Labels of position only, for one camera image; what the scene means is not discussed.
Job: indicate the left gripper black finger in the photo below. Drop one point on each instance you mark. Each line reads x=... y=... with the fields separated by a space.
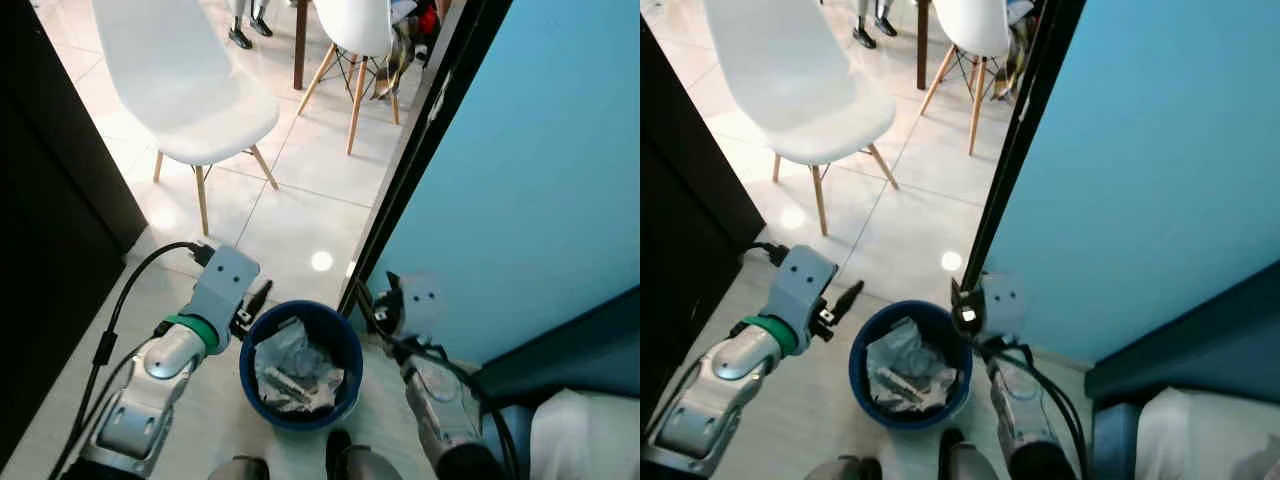
x=260 y=298
x=848 y=298

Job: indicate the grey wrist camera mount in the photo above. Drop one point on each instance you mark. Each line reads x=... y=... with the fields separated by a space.
x=420 y=300
x=225 y=285
x=1008 y=300
x=805 y=285

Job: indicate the person's legs black shoes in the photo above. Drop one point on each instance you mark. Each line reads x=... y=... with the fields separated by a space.
x=865 y=38
x=242 y=38

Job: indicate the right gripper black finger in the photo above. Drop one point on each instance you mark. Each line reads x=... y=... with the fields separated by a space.
x=975 y=293
x=957 y=292
x=391 y=283
x=368 y=298

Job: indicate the dark brown table leg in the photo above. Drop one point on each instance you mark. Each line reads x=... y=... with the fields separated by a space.
x=300 y=40
x=922 y=40

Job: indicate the black door frame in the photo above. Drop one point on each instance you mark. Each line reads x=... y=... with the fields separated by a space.
x=1030 y=100
x=440 y=100

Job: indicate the white shell chair wooden legs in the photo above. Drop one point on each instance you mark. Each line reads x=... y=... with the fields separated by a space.
x=355 y=25
x=170 y=80
x=970 y=25
x=790 y=80

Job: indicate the cream sheeted bed mattress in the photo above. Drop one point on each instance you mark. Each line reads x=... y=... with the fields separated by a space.
x=1200 y=440
x=590 y=440

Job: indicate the robot leg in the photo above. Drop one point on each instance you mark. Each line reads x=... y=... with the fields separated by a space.
x=975 y=465
x=365 y=465
x=840 y=470
x=240 y=470

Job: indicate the crumpled white bin liner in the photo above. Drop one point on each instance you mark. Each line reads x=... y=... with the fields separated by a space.
x=905 y=365
x=295 y=365

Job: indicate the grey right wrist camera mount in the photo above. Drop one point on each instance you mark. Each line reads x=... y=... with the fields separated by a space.
x=420 y=300
x=1008 y=300

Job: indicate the blue upholstered bed frame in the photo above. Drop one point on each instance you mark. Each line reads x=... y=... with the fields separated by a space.
x=1180 y=340
x=560 y=360

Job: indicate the robot left leg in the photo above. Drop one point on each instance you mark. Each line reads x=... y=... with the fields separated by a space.
x=240 y=470
x=840 y=470

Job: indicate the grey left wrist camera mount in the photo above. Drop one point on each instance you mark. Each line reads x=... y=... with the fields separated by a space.
x=225 y=285
x=805 y=285

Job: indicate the black cabinet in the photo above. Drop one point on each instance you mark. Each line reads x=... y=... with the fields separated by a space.
x=40 y=250
x=680 y=230

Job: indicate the round blue waste bin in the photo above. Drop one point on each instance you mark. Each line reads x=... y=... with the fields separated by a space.
x=860 y=385
x=250 y=385

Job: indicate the robot right leg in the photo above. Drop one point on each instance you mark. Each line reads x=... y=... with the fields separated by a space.
x=365 y=465
x=975 y=465

